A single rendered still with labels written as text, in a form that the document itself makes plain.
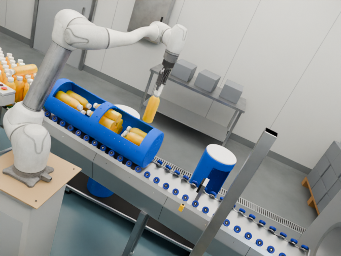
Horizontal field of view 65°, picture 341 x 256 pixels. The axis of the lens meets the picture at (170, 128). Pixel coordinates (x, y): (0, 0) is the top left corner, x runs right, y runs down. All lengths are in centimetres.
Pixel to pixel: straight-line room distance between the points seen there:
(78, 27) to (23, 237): 111
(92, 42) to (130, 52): 407
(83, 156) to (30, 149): 69
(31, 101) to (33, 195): 47
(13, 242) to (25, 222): 19
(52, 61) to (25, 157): 49
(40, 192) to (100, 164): 61
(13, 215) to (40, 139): 42
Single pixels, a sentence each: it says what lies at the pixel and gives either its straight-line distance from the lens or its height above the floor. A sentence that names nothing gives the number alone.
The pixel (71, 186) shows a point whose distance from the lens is 283.
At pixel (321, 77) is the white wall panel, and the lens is 512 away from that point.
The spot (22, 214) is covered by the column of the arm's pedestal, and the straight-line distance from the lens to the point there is 160.
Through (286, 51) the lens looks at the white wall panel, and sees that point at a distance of 496.
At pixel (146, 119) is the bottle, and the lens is 182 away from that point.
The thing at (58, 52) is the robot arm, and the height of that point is 162.
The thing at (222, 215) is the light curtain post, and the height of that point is 119.
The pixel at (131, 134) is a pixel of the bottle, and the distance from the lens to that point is 185.
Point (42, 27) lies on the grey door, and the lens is 630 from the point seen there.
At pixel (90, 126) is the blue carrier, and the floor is 109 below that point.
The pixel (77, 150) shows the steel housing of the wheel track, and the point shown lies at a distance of 210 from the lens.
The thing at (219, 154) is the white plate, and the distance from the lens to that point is 234.
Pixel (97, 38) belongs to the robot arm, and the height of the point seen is 178.
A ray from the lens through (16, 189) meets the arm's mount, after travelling 154.
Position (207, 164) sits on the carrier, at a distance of 230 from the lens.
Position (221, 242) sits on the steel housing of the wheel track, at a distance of 190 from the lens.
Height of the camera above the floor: 209
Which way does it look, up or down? 26 degrees down
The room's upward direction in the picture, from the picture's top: 22 degrees clockwise
